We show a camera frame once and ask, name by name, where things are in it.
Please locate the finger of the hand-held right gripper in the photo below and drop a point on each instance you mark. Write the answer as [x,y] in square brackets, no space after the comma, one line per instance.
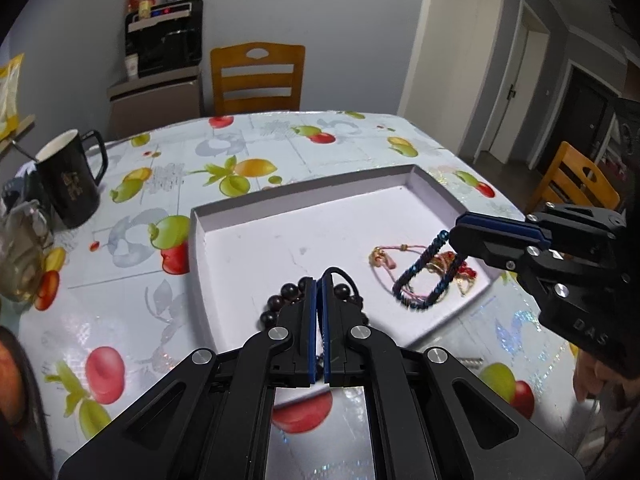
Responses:
[500,225]
[487,252]

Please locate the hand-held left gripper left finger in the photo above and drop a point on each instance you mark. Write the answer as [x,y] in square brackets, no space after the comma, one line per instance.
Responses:
[311,320]

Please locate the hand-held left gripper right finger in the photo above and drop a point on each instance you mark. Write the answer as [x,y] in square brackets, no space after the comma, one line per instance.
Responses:
[327,320]

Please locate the grey cardboard box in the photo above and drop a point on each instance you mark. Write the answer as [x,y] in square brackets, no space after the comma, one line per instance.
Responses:
[300,240]

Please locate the person's right hand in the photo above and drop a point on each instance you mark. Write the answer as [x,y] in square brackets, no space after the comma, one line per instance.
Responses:
[590,375]

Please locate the wooden chair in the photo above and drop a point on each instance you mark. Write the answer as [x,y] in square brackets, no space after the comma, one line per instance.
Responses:
[570,170]
[257,67]

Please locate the white door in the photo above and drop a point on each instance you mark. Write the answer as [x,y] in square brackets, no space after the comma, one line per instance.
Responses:
[515,90]
[450,50]

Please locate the dark door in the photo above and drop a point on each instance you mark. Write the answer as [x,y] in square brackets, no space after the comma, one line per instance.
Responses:
[580,115]

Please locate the fruit print tablecloth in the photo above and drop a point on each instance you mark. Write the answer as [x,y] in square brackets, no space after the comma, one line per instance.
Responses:
[150,270]

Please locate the ceiling vent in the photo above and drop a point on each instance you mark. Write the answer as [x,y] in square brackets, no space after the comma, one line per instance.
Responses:
[616,16]

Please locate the grey cabinet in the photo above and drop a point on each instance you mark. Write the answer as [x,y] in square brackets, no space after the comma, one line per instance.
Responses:
[155,105]

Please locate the black mug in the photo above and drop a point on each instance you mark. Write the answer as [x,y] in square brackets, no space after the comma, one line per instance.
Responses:
[67,185]

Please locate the dark fruit plate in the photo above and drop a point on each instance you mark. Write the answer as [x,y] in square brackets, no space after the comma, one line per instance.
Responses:
[40,440]

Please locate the glass teapot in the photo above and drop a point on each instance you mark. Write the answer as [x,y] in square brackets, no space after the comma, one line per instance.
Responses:
[20,255]

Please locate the apple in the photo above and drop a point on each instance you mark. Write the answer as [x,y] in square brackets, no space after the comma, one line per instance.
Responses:
[10,375]

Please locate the paper cup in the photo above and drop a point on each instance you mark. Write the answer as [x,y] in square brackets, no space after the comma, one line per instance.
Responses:
[131,66]

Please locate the black water dispenser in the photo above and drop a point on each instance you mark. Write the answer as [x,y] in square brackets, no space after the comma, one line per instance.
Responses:
[165,35]

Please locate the black crumpled bag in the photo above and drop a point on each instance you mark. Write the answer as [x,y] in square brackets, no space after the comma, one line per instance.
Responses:
[17,190]

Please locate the metal spoon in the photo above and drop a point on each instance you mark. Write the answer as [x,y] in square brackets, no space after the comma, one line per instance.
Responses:
[25,152]

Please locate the small yellow bottle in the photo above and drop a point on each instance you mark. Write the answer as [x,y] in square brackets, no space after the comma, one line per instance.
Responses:
[145,6]

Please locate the yellow snack packet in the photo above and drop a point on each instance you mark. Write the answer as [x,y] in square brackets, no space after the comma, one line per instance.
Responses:
[10,90]

